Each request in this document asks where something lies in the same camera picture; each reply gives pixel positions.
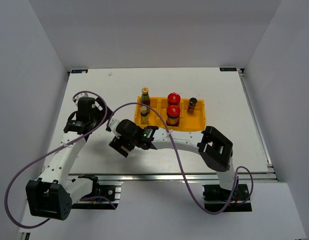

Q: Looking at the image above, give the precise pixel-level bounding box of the small beige-cap sauce bottle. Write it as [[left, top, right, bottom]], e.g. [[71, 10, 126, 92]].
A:
[[140, 106, 149, 125]]

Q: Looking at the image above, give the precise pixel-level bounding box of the tall yellow-cap sauce bottle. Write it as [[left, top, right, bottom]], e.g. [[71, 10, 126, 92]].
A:
[[141, 87, 151, 113]]

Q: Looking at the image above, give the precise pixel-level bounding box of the red-lid jar front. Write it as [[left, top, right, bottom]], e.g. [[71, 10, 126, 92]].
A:
[[166, 105, 181, 126]]

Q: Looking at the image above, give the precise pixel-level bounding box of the red-lid jar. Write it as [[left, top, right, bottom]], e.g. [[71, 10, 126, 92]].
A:
[[166, 105, 181, 126], [167, 92, 181, 106]]

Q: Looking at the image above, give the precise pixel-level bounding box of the black-cap spice bottle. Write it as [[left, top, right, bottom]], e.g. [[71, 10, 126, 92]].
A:
[[186, 97, 198, 115]]

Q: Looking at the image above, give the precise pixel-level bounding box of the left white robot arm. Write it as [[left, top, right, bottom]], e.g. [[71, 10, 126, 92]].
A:
[[25, 97, 112, 220]]

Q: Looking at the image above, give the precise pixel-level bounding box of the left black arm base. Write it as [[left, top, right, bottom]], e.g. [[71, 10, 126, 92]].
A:
[[66, 174, 120, 210]]

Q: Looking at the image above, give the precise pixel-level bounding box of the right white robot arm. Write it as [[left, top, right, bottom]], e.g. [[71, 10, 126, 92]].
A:
[[106, 119, 239, 200]]

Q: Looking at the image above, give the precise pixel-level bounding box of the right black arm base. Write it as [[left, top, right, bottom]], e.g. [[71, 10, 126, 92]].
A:
[[203, 184, 253, 213]]

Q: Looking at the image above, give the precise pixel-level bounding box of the left blue table label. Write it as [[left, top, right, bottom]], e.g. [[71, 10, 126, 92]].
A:
[[70, 69, 88, 74]]

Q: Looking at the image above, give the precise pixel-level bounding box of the blue table label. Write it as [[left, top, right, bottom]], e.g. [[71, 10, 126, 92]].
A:
[[219, 67, 238, 72], [70, 69, 88, 74]]

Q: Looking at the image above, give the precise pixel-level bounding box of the yellow three-compartment bin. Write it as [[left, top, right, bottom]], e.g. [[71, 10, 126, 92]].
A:
[[148, 97, 206, 132]]

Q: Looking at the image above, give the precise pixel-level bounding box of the right blue table label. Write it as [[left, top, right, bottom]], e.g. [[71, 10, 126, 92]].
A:
[[219, 67, 238, 72]]

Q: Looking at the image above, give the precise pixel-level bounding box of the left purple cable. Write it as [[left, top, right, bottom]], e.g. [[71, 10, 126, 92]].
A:
[[4, 90, 108, 229]]

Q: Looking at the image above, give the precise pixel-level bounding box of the purple cable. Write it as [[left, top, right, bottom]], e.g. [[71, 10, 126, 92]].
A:
[[4, 90, 108, 229], [107, 102, 254, 216]]

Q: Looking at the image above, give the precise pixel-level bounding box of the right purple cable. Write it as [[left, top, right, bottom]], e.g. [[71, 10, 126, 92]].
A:
[[107, 102, 254, 216]]

